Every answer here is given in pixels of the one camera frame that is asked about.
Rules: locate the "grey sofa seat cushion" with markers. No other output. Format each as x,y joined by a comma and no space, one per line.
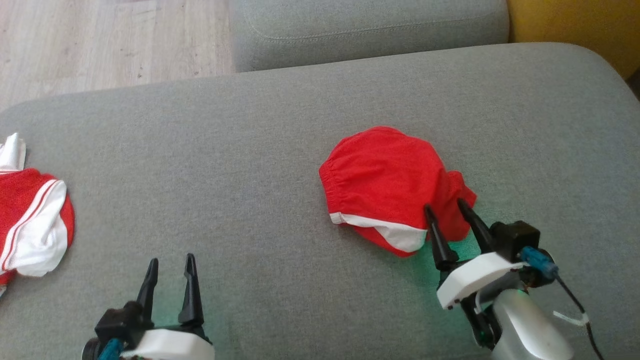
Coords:
250,175

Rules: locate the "grey sofa back cushion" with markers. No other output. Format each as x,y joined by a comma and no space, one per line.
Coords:
370,30

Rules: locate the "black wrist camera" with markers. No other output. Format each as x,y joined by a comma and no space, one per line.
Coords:
517,237
117,322

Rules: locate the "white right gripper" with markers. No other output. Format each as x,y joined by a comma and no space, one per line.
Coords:
472,277

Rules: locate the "yellow cushion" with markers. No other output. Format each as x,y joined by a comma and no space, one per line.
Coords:
575,25

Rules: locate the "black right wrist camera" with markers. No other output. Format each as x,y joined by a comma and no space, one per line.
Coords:
517,237

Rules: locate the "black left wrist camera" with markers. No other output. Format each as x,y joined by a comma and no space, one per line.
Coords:
117,322

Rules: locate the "red and white shirt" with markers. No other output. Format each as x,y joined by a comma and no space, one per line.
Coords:
30,220

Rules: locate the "red shorts with white trim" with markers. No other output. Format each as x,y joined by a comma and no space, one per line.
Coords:
385,175

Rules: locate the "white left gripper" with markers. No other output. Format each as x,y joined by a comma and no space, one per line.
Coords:
170,345

